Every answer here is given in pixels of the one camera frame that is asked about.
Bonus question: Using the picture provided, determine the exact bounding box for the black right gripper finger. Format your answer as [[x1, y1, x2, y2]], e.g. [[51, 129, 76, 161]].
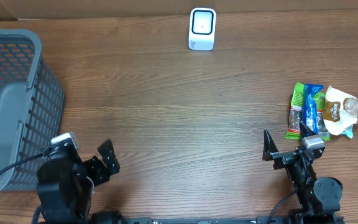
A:
[[299, 121, 316, 138], [262, 129, 279, 161]]

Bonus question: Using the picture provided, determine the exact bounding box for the blue cookie packet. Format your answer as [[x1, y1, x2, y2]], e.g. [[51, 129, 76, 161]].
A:
[[302, 84, 323, 134]]

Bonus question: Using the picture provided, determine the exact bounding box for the green gummy candy bag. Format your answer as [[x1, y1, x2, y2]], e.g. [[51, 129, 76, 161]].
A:
[[285, 82, 330, 141]]

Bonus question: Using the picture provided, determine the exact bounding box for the beige cookie pouch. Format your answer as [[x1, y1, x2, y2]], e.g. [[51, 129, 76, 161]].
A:
[[323, 86, 358, 136]]

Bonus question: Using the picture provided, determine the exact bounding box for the teal snack packet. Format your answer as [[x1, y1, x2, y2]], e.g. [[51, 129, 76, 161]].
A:
[[342, 125, 354, 139]]

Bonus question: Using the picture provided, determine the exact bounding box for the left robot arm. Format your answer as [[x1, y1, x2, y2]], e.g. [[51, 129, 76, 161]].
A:
[[36, 139, 126, 224]]

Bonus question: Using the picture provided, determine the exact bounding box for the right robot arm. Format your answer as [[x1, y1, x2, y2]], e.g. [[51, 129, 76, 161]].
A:
[[262, 122, 344, 223]]

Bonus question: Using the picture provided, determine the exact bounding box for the white barcode scanner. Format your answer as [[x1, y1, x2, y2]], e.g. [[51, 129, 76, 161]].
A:
[[188, 7, 216, 51]]

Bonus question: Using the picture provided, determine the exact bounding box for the grey plastic shopping basket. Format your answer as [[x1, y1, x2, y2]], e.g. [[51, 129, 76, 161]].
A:
[[0, 29, 65, 192]]

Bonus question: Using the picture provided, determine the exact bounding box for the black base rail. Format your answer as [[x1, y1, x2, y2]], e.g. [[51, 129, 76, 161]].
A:
[[88, 216, 345, 224]]

